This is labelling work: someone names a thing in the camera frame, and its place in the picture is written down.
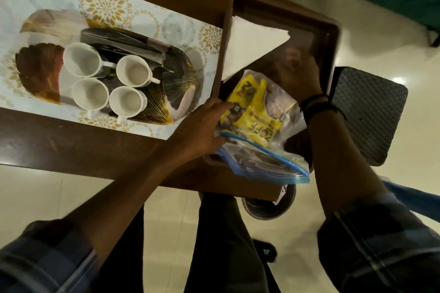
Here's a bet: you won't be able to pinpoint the person's right hand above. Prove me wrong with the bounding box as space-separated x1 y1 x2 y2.
273 48 324 105

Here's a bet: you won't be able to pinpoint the person's left hand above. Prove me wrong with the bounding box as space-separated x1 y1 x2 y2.
168 98 235 163

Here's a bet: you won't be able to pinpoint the clear zip bag blue seal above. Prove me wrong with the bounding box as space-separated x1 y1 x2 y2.
215 70 311 185

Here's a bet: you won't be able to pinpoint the person's left forearm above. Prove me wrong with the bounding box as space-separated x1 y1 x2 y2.
63 145 188 262

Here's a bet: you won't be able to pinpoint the person's right forearm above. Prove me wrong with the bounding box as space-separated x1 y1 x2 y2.
305 109 391 218

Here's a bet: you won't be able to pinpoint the brown plastic tray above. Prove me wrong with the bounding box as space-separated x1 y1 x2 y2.
203 0 342 174

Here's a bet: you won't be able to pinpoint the yellow snack packet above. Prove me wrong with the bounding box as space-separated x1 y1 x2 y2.
220 75 284 148

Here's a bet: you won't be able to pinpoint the thin black wristband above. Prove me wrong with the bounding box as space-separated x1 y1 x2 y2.
299 93 329 112

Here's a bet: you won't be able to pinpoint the white paper napkin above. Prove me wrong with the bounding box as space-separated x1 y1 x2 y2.
222 16 291 83

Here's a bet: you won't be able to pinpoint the thick black wristband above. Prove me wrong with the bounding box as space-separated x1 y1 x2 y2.
304 101 347 125

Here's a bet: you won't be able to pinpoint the white ceramic cup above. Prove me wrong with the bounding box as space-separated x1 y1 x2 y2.
71 78 110 120
116 55 161 88
109 86 148 126
63 42 117 79

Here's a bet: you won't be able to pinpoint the grey textured stool seat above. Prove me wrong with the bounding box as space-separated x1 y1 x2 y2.
329 66 409 167

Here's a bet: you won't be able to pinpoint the round black bin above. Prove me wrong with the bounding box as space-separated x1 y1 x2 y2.
241 184 297 221

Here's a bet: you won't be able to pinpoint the dark grey flat box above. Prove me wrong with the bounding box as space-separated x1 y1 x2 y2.
80 27 166 65

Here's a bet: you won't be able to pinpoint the floral white table mat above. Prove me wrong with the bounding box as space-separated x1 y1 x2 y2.
0 0 223 140

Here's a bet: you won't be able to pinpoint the dark trousers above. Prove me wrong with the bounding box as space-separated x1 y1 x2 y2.
91 192 282 293

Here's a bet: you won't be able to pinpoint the black shoe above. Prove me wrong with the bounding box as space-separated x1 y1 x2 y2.
252 239 278 264

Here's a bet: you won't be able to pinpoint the feather print serving tray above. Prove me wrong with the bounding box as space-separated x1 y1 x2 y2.
15 9 205 126

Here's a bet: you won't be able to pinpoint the blue plaid shirt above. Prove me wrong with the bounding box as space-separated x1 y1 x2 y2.
0 180 440 293

